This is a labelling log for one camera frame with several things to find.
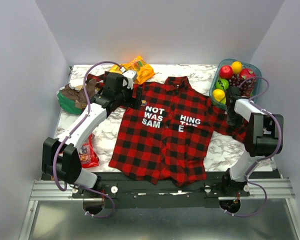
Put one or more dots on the teal plastic fruit container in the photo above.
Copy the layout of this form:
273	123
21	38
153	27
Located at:
248	88

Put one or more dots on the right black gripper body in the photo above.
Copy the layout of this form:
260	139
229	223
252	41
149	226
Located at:
234	119

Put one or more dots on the orange fruit top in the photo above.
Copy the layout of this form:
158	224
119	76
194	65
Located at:
237	67

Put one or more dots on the red black plaid shirt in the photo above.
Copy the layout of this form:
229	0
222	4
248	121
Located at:
169	137

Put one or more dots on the red apple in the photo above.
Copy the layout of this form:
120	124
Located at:
226	72

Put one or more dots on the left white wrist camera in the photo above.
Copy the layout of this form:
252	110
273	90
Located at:
131	76

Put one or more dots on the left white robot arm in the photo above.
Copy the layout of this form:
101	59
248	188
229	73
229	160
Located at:
102	104

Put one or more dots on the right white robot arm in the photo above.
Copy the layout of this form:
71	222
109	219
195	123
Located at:
263	138

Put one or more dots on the red dragon fruit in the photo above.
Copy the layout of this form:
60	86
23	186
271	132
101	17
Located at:
246	73

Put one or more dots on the red candy snack bag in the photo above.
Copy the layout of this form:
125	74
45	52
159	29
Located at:
90	153

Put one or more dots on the green bowl with brown paper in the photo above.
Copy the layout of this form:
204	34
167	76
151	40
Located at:
72	98

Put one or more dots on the orange snack bag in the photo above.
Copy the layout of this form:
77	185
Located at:
144	70

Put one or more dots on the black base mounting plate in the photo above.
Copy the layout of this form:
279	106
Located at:
115	190

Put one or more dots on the yellow lemon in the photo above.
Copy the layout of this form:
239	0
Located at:
218	94

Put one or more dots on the light green lime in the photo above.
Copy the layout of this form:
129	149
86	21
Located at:
223	101

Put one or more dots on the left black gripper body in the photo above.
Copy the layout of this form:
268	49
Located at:
128	100

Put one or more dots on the yellow Lays chips bag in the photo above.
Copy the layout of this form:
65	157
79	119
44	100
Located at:
117	69

